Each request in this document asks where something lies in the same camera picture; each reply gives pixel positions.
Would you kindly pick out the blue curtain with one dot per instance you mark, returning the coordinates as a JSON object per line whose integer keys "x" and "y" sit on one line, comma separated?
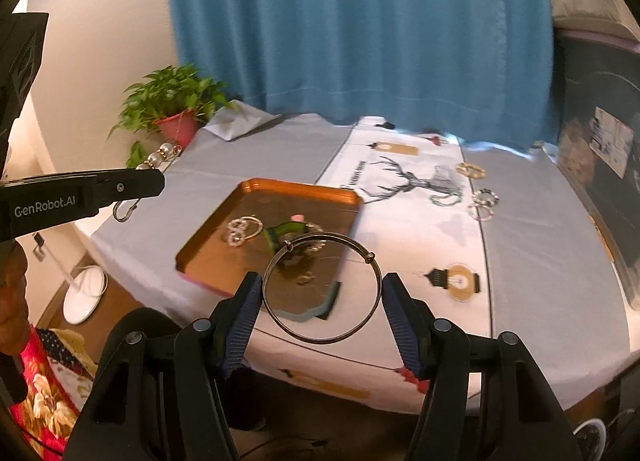
{"x": 350, "y": 31}

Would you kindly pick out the potted green plant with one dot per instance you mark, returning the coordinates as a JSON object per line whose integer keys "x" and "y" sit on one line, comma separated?
{"x": 165, "y": 91}

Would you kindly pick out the orange metal tray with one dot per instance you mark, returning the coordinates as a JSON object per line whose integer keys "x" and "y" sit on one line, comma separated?
{"x": 215, "y": 251}

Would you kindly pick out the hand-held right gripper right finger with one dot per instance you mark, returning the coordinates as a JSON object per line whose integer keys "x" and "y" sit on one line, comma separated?
{"x": 404, "y": 326}

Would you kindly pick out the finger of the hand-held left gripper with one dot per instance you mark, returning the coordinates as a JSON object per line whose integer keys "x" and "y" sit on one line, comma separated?
{"x": 130, "y": 187}

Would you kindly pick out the white folded paper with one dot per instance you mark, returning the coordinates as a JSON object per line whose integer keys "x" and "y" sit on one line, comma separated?
{"x": 240, "y": 123}

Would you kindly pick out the silver bangle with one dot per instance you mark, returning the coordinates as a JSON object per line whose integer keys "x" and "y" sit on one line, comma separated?
{"x": 372, "y": 256}

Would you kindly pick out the green bangle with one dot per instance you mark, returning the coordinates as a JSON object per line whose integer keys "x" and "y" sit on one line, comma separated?
{"x": 282, "y": 230}

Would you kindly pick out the white printed table runner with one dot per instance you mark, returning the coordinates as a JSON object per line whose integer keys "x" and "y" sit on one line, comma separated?
{"x": 425, "y": 241}

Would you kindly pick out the grey table cloth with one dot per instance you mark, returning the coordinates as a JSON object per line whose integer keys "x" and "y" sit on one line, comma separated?
{"x": 540, "y": 251}

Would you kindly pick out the person's left hand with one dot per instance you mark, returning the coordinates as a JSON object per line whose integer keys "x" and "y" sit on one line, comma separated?
{"x": 12, "y": 301}

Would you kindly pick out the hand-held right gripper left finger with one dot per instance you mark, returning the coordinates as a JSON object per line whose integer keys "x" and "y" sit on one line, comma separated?
{"x": 245, "y": 326}

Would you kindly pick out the black board with stickers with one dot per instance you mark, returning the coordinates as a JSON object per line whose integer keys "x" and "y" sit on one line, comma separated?
{"x": 580, "y": 106}

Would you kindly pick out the white round fan base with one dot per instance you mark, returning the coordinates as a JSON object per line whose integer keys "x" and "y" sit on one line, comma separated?
{"x": 85, "y": 296}

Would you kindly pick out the red floral blanket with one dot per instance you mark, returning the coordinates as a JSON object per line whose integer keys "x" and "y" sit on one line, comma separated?
{"x": 45, "y": 406}

